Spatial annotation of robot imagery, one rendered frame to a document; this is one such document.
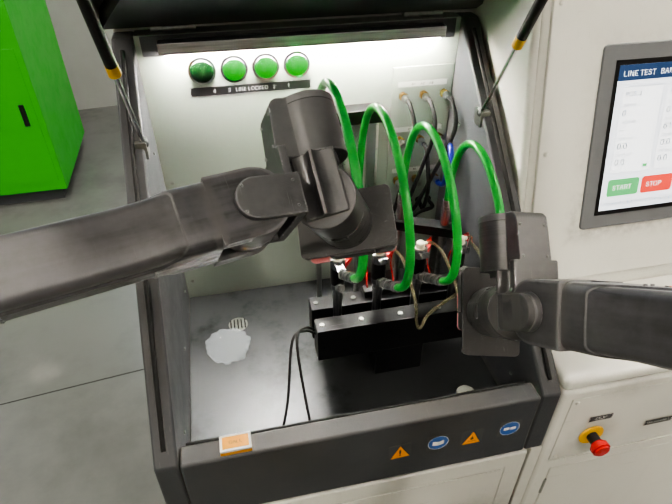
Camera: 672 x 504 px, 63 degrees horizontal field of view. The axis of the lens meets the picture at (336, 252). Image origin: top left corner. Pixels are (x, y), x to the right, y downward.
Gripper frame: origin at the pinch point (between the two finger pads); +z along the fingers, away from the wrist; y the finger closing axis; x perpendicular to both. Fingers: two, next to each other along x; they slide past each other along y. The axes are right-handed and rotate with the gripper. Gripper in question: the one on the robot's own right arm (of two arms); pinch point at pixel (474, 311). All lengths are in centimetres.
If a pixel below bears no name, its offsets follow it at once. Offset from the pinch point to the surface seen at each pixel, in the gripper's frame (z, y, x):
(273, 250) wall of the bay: 56, 13, 36
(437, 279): 20.6, 5.4, 2.0
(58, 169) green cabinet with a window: 226, 75, 190
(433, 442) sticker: 25.9, -23.0, 1.6
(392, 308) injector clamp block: 36.1, 0.3, 8.6
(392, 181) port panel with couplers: 50, 30, 8
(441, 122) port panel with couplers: 43, 41, -2
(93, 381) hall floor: 144, -32, 120
